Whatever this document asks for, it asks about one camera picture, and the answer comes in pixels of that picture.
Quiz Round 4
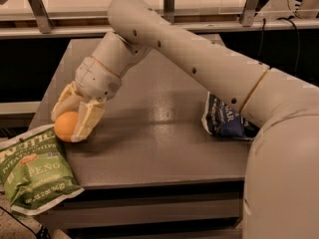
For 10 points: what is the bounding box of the grey table with shelves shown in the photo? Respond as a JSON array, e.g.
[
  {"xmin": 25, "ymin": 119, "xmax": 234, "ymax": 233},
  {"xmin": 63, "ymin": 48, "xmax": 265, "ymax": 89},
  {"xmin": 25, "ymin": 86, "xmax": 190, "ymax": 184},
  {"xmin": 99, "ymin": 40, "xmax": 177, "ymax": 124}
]
[{"xmin": 29, "ymin": 34, "xmax": 253, "ymax": 239}]

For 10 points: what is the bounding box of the orange ball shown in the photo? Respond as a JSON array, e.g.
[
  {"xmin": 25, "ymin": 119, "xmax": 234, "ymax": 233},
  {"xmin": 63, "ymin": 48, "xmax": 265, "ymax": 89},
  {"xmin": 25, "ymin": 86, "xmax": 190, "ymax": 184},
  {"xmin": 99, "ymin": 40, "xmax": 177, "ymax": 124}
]
[{"xmin": 54, "ymin": 112, "xmax": 78, "ymax": 142}]

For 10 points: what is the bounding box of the green jalapeno chip bag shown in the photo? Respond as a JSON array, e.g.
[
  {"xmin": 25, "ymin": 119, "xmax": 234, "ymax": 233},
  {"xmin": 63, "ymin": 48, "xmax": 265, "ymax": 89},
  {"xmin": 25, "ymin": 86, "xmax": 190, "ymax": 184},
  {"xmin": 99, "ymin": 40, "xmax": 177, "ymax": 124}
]
[{"xmin": 0, "ymin": 124, "xmax": 84, "ymax": 216}]

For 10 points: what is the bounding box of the middle metal bracket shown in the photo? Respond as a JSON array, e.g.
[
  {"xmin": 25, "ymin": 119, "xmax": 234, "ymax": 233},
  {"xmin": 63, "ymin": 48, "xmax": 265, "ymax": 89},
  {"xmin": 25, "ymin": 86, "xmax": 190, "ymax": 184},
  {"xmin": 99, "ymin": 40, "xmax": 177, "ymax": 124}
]
[{"xmin": 163, "ymin": 0, "xmax": 174, "ymax": 23}]

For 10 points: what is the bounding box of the black cable floor left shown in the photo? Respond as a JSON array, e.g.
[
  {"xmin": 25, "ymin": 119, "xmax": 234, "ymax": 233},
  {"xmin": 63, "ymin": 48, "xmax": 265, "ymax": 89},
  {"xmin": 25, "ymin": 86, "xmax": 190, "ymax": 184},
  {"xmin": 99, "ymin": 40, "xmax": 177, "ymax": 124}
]
[{"xmin": 0, "ymin": 206, "xmax": 52, "ymax": 239}]

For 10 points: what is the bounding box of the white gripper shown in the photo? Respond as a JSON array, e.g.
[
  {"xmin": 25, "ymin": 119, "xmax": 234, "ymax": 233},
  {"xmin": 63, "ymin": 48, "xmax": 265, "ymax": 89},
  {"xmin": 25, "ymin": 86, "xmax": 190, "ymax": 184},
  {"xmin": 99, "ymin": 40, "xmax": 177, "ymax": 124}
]
[{"xmin": 51, "ymin": 57, "xmax": 122, "ymax": 142}]

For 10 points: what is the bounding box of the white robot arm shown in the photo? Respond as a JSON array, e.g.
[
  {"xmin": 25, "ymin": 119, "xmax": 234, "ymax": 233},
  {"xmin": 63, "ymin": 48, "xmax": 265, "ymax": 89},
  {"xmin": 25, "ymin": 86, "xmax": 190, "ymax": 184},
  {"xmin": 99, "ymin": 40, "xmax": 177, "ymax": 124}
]
[{"xmin": 51, "ymin": 0, "xmax": 319, "ymax": 239}]

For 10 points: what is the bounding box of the metal counter rail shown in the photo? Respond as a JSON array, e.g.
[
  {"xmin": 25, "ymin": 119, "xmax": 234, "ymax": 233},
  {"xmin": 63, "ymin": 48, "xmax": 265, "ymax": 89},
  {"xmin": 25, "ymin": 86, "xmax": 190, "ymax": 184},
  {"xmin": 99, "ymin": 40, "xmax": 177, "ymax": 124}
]
[{"xmin": 0, "ymin": 18, "xmax": 319, "ymax": 39}]

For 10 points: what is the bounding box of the right metal bracket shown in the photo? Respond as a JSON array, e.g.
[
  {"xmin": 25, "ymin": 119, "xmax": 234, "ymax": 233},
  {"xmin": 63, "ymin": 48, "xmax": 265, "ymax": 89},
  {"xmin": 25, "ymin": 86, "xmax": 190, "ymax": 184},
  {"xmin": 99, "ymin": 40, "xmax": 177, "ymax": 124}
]
[{"xmin": 239, "ymin": 0, "xmax": 259, "ymax": 27}]

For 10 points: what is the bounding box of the left metal bracket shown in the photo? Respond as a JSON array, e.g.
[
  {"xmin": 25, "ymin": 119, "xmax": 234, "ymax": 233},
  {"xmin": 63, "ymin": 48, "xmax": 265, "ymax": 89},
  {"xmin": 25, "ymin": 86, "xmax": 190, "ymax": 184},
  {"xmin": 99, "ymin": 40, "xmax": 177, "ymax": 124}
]
[{"xmin": 28, "ymin": 0, "xmax": 53, "ymax": 34}]

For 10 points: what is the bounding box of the metal bracket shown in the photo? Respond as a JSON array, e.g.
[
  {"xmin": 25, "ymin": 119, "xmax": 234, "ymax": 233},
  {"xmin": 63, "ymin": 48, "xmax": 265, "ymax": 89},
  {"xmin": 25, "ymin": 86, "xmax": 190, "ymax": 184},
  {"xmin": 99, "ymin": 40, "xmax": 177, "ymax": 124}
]
[
  {"xmin": 28, "ymin": 0, "xmax": 53, "ymax": 34},
  {"xmin": 163, "ymin": 0, "xmax": 174, "ymax": 23},
  {"xmin": 239, "ymin": 0, "xmax": 259, "ymax": 27}
]

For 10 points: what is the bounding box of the black cable on counter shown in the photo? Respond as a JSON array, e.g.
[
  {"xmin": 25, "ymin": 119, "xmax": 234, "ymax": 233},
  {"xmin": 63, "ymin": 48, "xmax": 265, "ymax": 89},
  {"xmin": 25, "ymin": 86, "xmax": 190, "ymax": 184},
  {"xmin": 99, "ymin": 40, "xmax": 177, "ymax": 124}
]
[{"xmin": 255, "ymin": 16, "xmax": 302, "ymax": 75}]

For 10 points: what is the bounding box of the blue salt vinegar chip bag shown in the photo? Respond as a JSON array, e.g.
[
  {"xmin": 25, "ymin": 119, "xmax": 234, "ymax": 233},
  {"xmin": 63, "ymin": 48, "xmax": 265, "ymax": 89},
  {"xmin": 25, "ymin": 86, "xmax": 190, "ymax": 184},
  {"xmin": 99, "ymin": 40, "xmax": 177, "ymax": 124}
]
[{"xmin": 201, "ymin": 93, "xmax": 259, "ymax": 140}]

